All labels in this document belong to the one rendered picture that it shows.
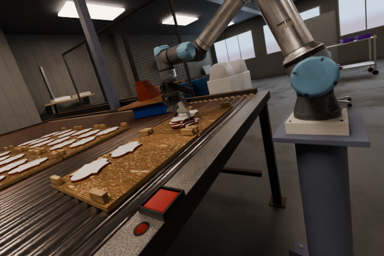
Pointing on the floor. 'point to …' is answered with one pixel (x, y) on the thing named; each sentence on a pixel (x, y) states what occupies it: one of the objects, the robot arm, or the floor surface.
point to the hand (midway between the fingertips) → (183, 117)
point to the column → (326, 187)
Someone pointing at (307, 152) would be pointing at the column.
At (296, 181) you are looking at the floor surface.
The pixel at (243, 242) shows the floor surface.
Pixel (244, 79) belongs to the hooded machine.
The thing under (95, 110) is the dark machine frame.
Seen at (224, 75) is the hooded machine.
